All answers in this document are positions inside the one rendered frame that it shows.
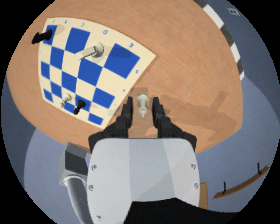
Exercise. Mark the blue and cream chessboard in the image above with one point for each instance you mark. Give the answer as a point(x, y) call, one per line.
point(103, 82)

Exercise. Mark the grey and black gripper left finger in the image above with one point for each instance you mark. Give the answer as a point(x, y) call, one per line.
point(118, 128)

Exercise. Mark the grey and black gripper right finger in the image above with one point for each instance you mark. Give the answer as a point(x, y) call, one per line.
point(166, 128)

